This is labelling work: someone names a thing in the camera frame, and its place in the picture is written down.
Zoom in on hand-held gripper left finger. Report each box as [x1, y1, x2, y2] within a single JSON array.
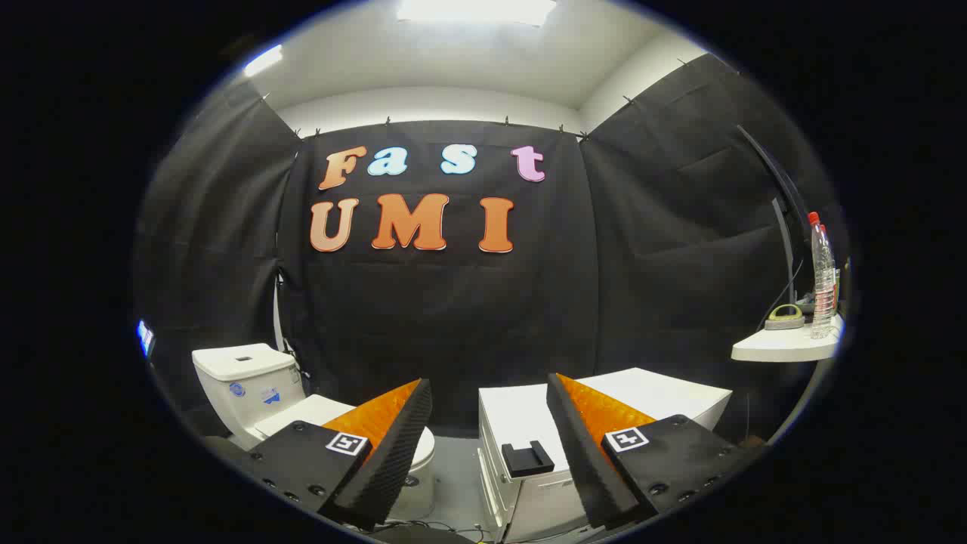
[[242, 378, 434, 531]]

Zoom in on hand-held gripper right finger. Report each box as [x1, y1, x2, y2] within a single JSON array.
[[545, 372, 767, 530]]

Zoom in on white toilet lid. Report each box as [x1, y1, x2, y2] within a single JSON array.
[[253, 394, 437, 473]]

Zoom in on white toilet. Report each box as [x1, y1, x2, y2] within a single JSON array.
[[192, 343, 437, 524]]

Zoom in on small black holder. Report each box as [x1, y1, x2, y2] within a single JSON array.
[[502, 440, 555, 478]]

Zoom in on white drawer cabinet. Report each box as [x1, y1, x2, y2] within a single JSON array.
[[477, 367, 734, 543]]

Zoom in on black backdrop cloth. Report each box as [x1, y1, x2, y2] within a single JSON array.
[[134, 53, 839, 447]]

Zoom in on clear plastic water bottle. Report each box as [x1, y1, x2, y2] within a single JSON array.
[[807, 212, 838, 339]]

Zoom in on small ceiling light panel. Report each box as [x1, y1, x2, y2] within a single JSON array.
[[243, 44, 284, 78]]

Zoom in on large ceiling light panel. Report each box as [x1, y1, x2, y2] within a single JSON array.
[[397, 0, 558, 28]]

